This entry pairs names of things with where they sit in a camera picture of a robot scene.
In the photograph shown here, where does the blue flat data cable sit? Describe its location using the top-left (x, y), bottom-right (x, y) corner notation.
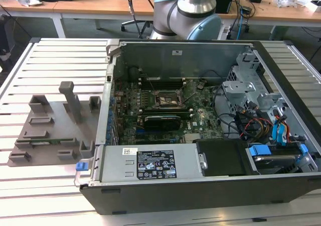
top-left (271, 107), bottom-right (289, 146)

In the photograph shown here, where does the CPU socket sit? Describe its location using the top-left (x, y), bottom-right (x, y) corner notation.
top-left (153, 88), bottom-right (183, 109)

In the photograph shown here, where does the silver metal drive cage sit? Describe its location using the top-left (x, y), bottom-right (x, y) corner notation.
top-left (222, 51), bottom-right (289, 116)

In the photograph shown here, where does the black open PC case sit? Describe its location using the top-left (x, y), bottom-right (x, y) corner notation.
top-left (75, 39), bottom-right (321, 215)

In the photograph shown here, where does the green motherboard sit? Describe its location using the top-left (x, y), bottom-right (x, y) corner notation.
top-left (111, 79), bottom-right (224, 146)

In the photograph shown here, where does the white power strip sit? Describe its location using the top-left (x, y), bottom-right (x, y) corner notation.
top-left (217, 25), bottom-right (231, 40)

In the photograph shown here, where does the wooden desk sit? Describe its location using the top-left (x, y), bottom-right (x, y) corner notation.
top-left (0, 0), bottom-right (66, 39)
top-left (227, 0), bottom-right (321, 40)
top-left (54, 0), bottom-right (156, 31)

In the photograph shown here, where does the crumpled white paper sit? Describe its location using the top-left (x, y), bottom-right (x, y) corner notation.
top-left (16, 0), bottom-right (43, 7)

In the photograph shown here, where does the black graphics card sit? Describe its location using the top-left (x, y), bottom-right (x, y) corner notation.
top-left (142, 114), bottom-right (182, 132)

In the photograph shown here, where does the hard disk in blue carrier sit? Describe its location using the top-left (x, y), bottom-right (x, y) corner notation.
top-left (247, 143), bottom-right (310, 175)

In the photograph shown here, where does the red yellow wire bundle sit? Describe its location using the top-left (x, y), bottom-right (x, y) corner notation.
top-left (235, 105), bottom-right (274, 141)

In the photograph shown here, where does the grey power supply unit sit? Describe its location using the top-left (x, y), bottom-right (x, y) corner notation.
top-left (91, 145), bottom-right (199, 186)

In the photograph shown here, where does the small white box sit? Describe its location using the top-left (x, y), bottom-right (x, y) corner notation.
top-left (308, 0), bottom-right (321, 13)

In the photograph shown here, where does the green RAM stick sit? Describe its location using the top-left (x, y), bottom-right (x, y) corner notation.
top-left (17, 138), bottom-right (76, 146)

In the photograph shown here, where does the blue plastic release latch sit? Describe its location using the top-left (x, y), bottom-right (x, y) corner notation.
top-left (75, 162), bottom-right (89, 173)

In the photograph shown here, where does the office chair base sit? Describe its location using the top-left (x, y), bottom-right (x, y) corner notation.
top-left (121, 20), bottom-right (154, 40)

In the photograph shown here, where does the grey parts rack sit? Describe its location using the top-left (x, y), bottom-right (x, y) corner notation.
top-left (7, 81), bottom-right (102, 167)

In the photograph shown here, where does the person in dark clothes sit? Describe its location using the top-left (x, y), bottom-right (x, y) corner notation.
top-left (0, 14), bottom-right (13, 72)

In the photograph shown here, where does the black looped cable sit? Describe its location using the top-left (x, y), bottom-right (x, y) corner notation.
top-left (213, 85), bottom-right (241, 139)

